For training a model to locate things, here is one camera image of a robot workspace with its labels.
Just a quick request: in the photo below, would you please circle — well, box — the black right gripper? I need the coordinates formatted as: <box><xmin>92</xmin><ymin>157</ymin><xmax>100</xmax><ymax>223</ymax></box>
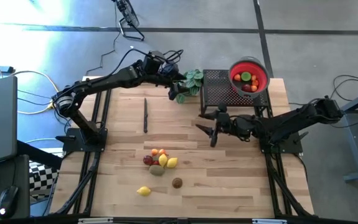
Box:
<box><xmin>195</xmin><ymin>103</ymin><xmax>251</xmax><ymax>147</ymax></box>

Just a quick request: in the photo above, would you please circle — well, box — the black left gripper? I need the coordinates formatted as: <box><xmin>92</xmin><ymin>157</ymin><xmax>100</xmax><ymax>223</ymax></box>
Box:
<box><xmin>161</xmin><ymin>63</ymin><xmax>192</xmax><ymax>100</ymax></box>

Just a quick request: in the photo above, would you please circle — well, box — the red collapsible colander grey rim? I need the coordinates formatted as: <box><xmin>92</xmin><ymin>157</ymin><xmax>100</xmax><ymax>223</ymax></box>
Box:
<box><xmin>228</xmin><ymin>55</ymin><xmax>271</xmax><ymax>100</ymax></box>

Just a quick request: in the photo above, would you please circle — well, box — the artificial striped green leaf plant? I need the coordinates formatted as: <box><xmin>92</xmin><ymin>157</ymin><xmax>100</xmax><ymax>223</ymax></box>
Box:
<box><xmin>173</xmin><ymin>68</ymin><xmax>204</xmax><ymax>105</ymax></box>

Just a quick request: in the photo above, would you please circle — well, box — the black perforated metal shelf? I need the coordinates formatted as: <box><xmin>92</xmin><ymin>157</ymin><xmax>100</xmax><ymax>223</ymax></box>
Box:
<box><xmin>199</xmin><ymin>68</ymin><xmax>270</xmax><ymax>116</ymax></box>

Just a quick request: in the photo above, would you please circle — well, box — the green toy mango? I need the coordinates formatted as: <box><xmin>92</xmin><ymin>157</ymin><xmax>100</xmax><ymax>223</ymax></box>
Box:
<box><xmin>148</xmin><ymin>164</ymin><xmax>166</xmax><ymax>177</ymax></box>

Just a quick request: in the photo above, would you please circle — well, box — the black floor fan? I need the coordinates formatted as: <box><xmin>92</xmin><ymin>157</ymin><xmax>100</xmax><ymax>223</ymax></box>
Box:
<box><xmin>111</xmin><ymin>0</ymin><xmax>145</xmax><ymax>42</ymax></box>

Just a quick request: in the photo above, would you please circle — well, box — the black white checkered mat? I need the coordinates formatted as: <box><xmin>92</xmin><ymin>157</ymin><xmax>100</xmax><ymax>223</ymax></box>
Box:
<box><xmin>29</xmin><ymin>161</ymin><xmax>62</xmax><ymax>202</ymax></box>

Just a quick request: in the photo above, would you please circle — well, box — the black desk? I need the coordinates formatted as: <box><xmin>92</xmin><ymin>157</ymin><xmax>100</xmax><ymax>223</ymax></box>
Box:
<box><xmin>0</xmin><ymin>154</ymin><xmax>31</xmax><ymax>220</ymax></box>

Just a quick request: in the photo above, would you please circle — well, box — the black computer mouse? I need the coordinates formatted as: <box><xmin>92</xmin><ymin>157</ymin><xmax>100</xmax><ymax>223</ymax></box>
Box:
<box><xmin>0</xmin><ymin>185</ymin><xmax>19</xmax><ymax>218</ymax></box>

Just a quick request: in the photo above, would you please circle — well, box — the black handled serrated knife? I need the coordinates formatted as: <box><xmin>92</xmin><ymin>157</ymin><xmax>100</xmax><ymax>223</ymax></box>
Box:
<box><xmin>143</xmin><ymin>97</ymin><xmax>149</xmax><ymax>134</ymax></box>

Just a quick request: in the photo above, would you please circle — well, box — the black aluminium rig frame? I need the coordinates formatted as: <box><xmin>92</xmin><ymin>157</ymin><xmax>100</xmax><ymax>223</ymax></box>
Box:
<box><xmin>49</xmin><ymin>76</ymin><xmax>315</xmax><ymax>218</ymax></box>

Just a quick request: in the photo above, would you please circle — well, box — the white bracket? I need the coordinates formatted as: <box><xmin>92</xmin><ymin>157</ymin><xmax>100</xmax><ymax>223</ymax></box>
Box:
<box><xmin>78</xmin><ymin>217</ymin><xmax>114</xmax><ymax>224</ymax></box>
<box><xmin>252</xmin><ymin>218</ymin><xmax>288</xmax><ymax>224</ymax></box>

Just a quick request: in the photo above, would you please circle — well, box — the cream power cable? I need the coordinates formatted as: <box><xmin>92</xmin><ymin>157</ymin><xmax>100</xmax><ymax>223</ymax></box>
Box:
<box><xmin>9</xmin><ymin>70</ymin><xmax>64</xmax><ymax>115</ymax></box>

